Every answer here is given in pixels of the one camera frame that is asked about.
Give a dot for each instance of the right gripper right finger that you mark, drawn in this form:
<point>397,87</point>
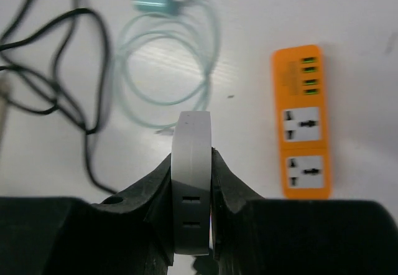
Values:
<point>257,235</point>

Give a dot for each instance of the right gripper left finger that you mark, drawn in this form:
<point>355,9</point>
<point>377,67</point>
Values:
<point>128,233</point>

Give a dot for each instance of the white dual usb charger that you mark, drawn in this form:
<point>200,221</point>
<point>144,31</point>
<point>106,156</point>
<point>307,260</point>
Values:
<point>191,182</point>

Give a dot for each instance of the orange power strip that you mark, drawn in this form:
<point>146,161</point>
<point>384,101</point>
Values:
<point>301,115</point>

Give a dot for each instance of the beige red power strip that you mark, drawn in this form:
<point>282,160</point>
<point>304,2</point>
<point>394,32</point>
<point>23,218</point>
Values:
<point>5,87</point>

